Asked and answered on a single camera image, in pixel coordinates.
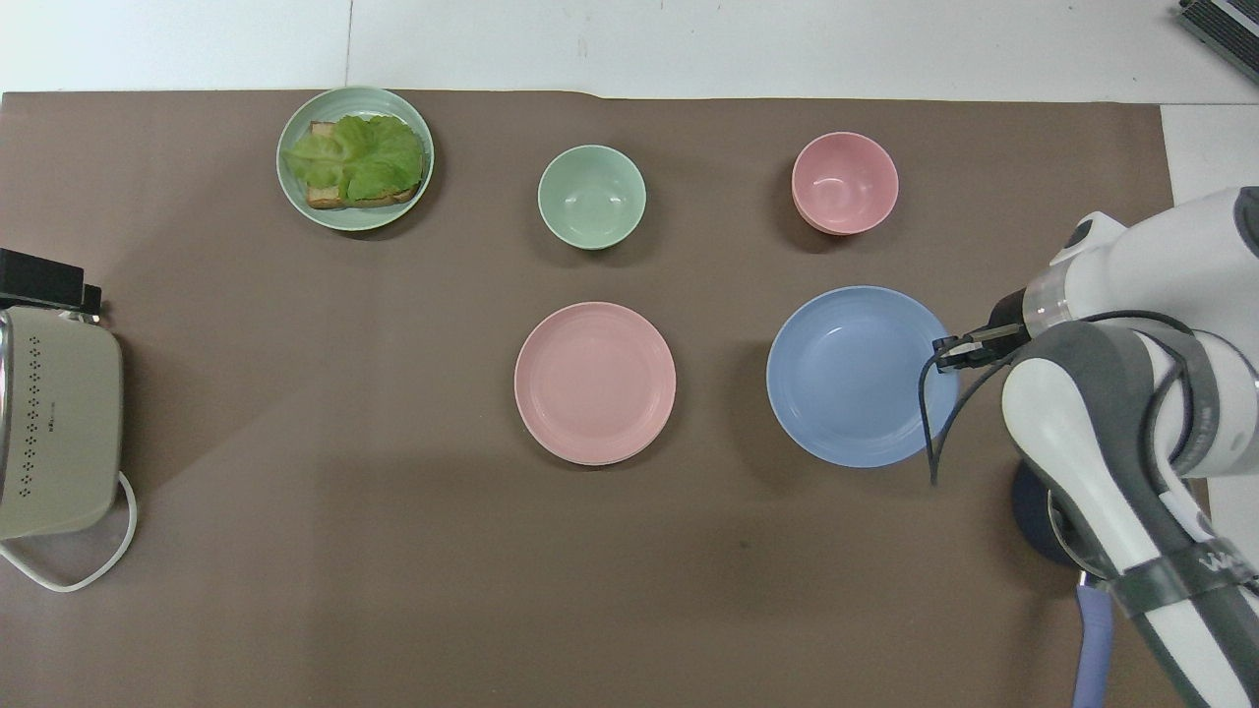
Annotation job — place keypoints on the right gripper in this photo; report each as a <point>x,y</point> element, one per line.
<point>1008,315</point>

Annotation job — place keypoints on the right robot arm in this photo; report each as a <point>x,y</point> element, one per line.
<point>1072,442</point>

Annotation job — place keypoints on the blue plate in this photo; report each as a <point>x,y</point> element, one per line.
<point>846,379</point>

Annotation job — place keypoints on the pink bowl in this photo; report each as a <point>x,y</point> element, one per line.
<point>844,183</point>

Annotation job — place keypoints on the grey ribbed object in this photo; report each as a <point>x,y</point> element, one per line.
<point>1225,22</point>

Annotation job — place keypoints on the pink plate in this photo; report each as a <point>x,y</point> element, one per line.
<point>595,383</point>

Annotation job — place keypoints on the green bowl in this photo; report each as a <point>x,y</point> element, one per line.
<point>591,197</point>

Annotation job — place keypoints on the green lettuce leaf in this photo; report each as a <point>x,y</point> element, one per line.
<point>369,152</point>

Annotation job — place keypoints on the toasted bread slice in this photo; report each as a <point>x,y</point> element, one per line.
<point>325,196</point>

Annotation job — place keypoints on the green plate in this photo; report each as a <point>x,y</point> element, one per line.
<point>295,192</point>

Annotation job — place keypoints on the beige toaster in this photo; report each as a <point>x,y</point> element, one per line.
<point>59,433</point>

